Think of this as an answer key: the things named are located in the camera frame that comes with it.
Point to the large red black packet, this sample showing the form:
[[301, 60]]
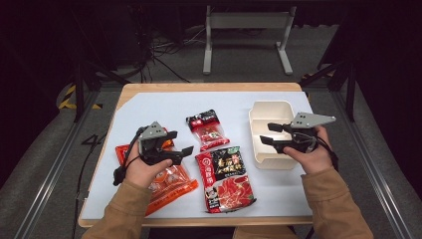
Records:
[[225, 181]]

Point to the person's right hand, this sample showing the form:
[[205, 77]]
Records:
[[315, 159]]

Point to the wooden table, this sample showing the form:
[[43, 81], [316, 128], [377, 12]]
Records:
[[212, 87]]

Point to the black metal frame stand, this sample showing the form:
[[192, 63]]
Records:
[[350, 89], [79, 89]]

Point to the small red black packet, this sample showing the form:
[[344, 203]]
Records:
[[207, 131]]

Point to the desk with grey metal legs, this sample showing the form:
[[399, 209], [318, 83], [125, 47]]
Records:
[[247, 20]]

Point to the aluminium floor rail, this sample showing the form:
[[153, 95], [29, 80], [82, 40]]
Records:
[[53, 172], [368, 159]]

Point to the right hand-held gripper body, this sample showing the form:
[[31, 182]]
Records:
[[308, 120]]

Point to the person's left hand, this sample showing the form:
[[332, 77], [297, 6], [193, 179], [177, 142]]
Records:
[[142, 172]]

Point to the orange seasoning packet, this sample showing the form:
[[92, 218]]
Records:
[[172, 187]]

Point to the white divided container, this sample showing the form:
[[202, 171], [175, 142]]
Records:
[[268, 114]]

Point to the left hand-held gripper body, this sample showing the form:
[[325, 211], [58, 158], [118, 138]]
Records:
[[152, 131]]

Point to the yellow black floor tape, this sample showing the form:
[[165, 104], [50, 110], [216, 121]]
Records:
[[66, 99]]

